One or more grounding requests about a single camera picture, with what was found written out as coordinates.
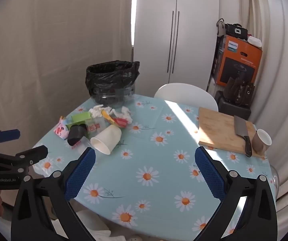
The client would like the brown leather bag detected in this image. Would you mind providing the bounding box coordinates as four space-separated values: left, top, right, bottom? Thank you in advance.
223 77 256 106

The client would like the green paper box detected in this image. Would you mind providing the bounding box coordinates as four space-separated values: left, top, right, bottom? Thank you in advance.
70 112 92 129

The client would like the wooden cutting board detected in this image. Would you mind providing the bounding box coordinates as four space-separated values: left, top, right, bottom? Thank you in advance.
198 107 268 158

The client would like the white pouch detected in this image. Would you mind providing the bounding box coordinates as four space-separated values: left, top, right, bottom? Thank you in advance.
247 36 263 48

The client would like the white wardrobe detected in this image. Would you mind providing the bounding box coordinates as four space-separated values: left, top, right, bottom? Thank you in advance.
132 0 221 91

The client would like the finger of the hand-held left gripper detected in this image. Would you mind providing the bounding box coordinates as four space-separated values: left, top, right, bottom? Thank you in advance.
0 145 49 167
0 129 20 153

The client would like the beige cloth backdrop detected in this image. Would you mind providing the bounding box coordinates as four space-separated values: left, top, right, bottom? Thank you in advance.
0 0 135 181

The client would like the black camera bag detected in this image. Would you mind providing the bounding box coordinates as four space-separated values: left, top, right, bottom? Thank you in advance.
224 23 249 41

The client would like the clear plastic bin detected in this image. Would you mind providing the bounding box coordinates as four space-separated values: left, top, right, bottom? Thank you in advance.
91 83 137 105

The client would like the beige cup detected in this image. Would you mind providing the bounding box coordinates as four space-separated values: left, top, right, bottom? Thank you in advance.
251 129 272 155

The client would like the orange and black cardboard box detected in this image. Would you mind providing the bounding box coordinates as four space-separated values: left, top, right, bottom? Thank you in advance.
212 35 263 86

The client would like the cream curtain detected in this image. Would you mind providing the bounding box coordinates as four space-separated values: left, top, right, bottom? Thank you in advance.
218 0 288 231

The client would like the red and yellow wrapper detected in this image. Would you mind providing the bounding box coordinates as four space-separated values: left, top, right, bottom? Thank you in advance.
101 110 129 129

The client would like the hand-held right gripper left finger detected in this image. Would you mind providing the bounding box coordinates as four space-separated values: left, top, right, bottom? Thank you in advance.
11 146 97 241

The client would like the clear container with red label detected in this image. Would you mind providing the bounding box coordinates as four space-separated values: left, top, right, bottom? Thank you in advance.
84 118 108 138

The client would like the white paper cup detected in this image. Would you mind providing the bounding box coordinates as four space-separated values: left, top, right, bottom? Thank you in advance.
90 125 122 155

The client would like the black cup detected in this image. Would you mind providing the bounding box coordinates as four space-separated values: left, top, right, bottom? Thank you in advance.
67 124 87 146

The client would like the white chair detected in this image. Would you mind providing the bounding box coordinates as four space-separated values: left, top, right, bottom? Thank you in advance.
75 207 127 241
154 83 219 112

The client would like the black stool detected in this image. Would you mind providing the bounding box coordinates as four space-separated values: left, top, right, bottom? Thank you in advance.
214 90 252 121

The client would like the black plastic bin bag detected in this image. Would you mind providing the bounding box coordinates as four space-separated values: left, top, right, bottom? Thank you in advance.
85 60 140 99

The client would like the pink snack packet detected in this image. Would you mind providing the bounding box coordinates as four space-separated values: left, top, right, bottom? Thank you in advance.
54 117 71 140

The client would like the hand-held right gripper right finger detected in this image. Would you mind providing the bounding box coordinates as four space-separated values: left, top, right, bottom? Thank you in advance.
194 146 278 241

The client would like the steel cleaver with dark handle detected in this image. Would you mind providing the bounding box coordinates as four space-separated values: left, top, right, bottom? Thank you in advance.
234 115 253 158

